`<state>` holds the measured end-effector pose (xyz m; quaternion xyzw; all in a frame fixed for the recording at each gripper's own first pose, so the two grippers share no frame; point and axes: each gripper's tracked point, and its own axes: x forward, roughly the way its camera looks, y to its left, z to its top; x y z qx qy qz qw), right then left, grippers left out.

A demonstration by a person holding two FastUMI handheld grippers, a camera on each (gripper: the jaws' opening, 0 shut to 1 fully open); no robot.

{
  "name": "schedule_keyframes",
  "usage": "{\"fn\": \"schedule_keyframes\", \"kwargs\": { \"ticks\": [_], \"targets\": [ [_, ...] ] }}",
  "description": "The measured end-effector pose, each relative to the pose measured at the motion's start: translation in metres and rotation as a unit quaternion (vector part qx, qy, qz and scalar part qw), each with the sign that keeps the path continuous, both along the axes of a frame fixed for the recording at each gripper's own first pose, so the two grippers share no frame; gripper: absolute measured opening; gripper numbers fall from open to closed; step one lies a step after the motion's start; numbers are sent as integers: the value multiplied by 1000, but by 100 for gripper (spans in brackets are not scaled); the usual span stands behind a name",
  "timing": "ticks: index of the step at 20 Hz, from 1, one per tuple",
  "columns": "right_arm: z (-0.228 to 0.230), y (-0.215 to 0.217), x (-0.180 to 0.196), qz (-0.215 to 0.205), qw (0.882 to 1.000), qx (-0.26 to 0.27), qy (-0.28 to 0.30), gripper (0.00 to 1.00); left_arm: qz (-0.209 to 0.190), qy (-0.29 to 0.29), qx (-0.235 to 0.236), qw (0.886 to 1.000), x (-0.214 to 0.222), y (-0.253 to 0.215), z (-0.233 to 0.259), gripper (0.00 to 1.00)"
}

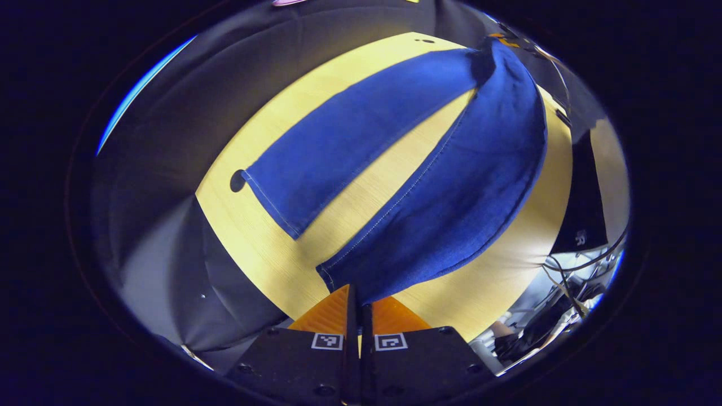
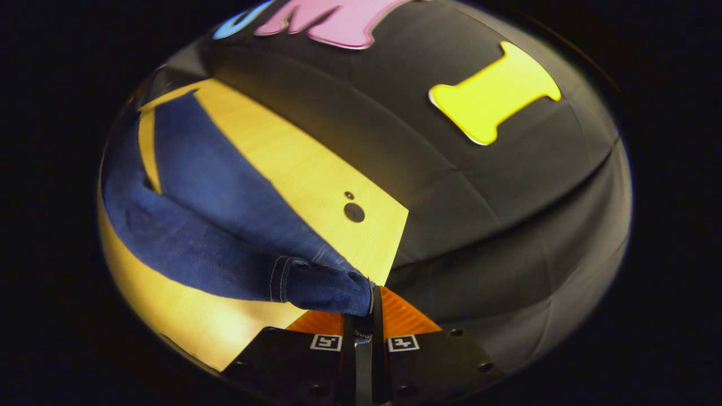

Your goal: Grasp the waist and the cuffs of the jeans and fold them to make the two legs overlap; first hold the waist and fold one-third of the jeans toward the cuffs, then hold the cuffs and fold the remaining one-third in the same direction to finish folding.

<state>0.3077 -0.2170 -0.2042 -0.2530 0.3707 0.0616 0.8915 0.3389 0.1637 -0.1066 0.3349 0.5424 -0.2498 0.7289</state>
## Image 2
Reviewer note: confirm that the black backdrop cloth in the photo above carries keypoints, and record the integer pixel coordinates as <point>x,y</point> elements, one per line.
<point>395,141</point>

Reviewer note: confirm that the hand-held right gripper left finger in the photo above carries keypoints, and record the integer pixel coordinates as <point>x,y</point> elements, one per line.
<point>293,361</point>

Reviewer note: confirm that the blue denim jeans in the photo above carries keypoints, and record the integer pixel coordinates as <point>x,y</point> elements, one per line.
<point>214,225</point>

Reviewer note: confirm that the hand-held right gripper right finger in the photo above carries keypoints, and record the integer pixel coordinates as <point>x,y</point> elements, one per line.
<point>379,361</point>

